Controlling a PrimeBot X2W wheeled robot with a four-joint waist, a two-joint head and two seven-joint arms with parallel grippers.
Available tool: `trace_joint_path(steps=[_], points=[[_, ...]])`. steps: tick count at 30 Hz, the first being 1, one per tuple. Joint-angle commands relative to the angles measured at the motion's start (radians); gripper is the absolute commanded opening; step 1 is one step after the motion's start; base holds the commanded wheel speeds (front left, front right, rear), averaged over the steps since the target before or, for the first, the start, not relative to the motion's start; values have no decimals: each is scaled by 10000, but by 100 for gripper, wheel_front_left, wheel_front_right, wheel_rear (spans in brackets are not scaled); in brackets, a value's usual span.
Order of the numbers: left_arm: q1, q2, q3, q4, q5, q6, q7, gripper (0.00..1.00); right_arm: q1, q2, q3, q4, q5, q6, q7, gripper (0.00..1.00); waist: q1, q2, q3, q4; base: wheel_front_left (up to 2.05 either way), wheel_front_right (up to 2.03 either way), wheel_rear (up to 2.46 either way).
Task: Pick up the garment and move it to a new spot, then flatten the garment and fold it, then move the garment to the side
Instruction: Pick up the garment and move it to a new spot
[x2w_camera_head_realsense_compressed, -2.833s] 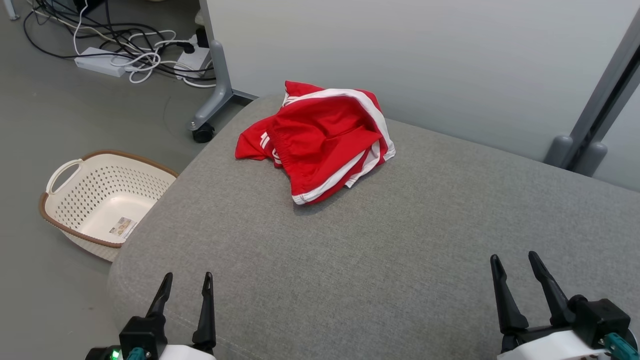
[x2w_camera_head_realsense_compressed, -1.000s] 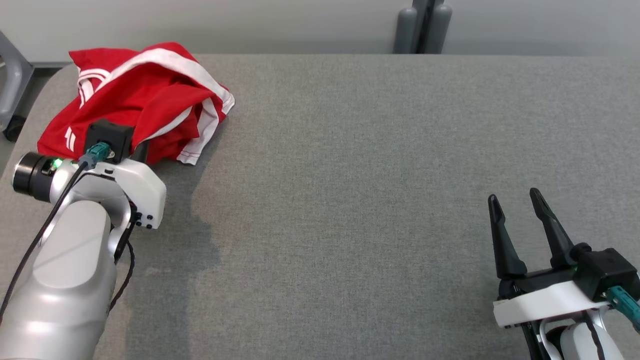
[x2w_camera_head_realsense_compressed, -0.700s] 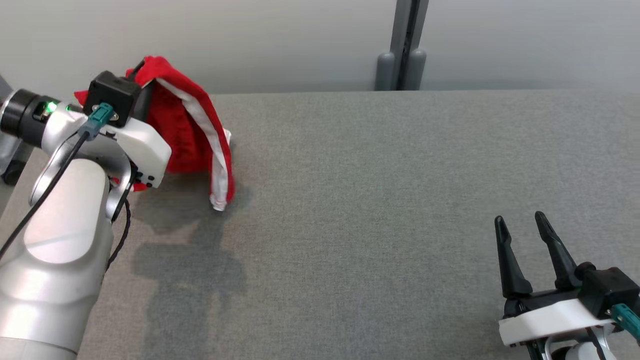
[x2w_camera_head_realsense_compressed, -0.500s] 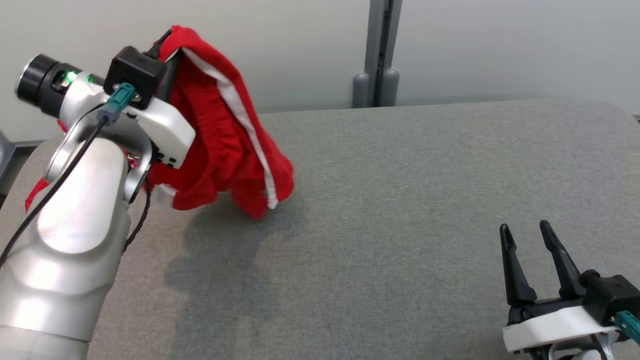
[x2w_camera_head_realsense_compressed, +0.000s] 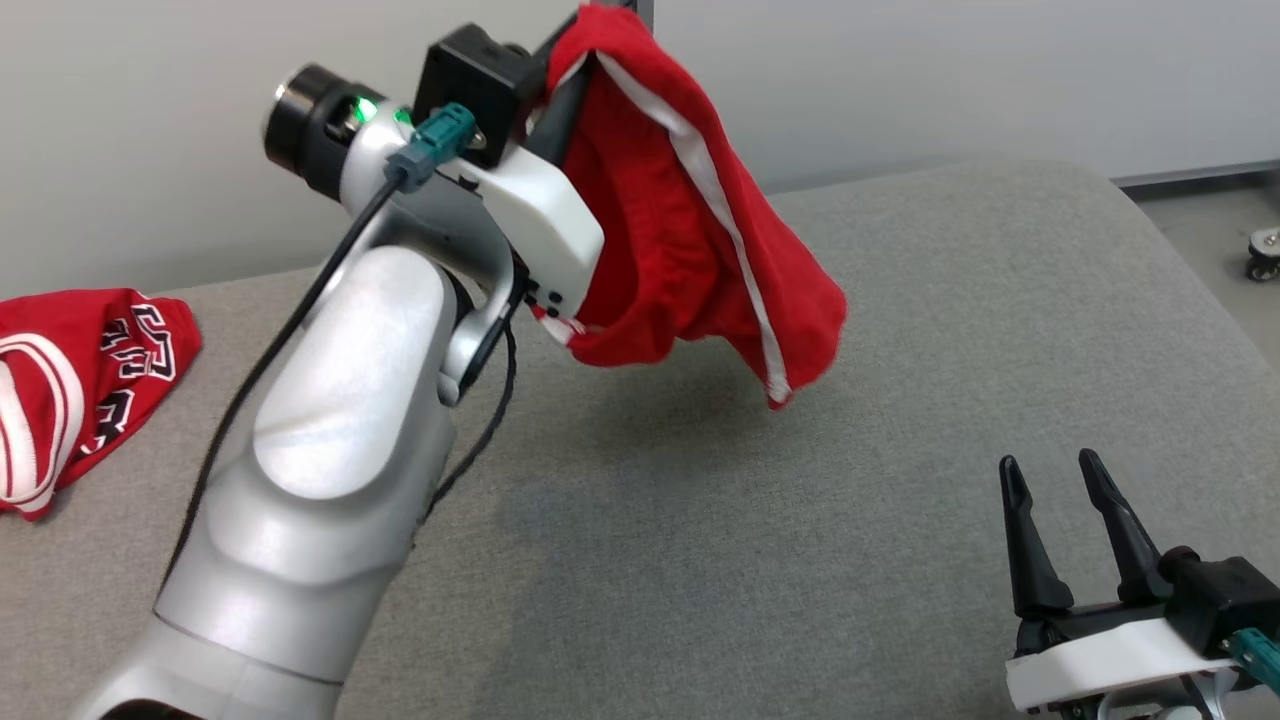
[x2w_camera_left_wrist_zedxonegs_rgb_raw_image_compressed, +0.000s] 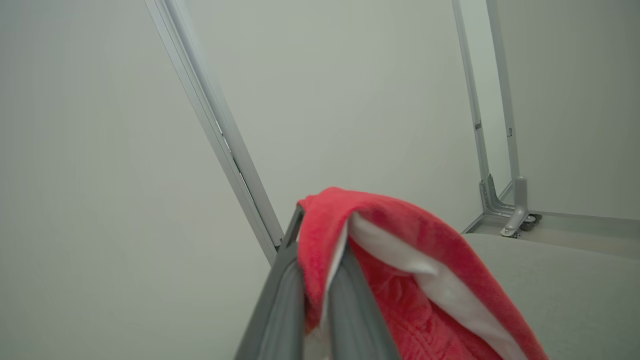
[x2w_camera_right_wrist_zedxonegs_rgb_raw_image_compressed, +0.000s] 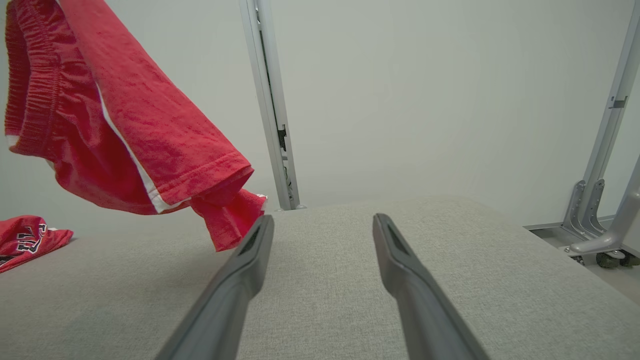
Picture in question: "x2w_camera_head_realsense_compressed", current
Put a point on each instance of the red jersey with white sleeves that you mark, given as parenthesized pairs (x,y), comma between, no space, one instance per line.
(90,320)

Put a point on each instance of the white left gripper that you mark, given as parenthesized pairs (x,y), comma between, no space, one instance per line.
(545,230)

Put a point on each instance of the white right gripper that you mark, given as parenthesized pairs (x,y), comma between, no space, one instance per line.
(1110,660)

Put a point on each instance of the small caster wheel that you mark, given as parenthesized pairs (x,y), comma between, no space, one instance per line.
(1262,262)

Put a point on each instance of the red shorts with white stripe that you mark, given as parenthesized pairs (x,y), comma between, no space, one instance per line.
(660,220)

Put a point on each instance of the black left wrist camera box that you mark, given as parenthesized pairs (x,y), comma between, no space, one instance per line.
(470,80)

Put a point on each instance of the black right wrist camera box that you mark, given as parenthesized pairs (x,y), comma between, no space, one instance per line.
(1220,595)

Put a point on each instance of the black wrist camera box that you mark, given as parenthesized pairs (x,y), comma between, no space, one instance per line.
(1220,595)
(470,80)

